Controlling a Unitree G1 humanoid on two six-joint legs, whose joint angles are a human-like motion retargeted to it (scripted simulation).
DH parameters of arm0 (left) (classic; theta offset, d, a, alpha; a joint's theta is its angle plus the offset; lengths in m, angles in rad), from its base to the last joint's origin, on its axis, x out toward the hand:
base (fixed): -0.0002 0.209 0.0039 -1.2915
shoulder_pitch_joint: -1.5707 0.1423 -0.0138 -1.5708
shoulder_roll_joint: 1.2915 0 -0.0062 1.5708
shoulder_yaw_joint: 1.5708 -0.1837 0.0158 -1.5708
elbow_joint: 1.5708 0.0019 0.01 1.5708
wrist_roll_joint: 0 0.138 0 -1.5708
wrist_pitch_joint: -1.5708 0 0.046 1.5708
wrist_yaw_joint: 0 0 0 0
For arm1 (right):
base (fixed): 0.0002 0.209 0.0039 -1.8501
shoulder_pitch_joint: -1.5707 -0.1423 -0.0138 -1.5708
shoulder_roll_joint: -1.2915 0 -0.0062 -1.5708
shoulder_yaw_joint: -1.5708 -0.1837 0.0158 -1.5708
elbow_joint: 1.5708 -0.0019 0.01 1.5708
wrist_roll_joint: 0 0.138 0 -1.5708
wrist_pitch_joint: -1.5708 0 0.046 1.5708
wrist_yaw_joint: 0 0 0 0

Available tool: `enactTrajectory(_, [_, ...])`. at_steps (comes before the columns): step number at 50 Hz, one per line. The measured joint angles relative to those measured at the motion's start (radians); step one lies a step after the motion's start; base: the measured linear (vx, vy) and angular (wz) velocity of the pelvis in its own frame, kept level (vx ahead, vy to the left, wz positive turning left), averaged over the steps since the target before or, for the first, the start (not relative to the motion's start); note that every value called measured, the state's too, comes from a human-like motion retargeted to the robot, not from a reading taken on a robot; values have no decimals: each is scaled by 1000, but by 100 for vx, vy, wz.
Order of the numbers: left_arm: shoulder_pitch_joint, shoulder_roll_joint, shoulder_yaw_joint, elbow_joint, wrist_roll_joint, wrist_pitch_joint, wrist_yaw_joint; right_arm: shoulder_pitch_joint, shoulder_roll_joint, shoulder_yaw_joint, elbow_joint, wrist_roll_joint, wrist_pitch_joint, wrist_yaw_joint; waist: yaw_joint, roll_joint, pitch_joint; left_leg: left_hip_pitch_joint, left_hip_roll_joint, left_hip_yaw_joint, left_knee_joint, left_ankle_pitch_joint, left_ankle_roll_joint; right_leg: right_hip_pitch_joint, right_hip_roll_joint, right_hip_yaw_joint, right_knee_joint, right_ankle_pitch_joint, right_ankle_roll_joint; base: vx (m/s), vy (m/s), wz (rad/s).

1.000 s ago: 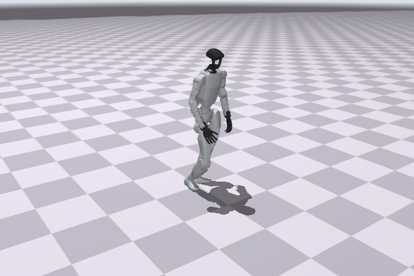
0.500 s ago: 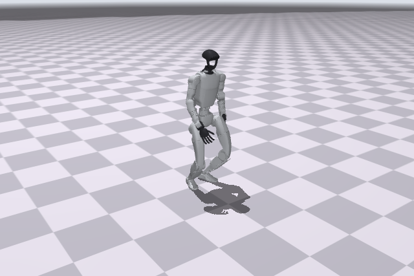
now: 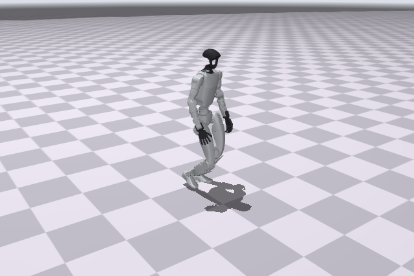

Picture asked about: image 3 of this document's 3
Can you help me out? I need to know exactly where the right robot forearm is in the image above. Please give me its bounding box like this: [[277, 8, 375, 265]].
[[189, 100, 202, 130]]

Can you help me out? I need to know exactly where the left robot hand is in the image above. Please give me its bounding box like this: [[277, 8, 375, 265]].
[[223, 111, 233, 133]]

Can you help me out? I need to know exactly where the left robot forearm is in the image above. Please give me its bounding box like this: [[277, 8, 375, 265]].
[[217, 94, 229, 117]]

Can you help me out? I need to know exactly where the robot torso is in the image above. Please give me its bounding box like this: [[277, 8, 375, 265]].
[[195, 69, 219, 125]]

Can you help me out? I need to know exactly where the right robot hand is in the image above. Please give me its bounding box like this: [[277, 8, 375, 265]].
[[195, 123, 212, 145]]

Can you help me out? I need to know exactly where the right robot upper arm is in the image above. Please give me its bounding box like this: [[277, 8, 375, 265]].
[[188, 74, 204, 105]]

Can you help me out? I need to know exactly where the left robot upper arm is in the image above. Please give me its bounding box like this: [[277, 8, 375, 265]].
[[215, 70, 223, 98]]

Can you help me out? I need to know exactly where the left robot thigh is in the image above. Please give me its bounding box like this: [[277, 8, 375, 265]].
[[211, 112, 225, 158]]

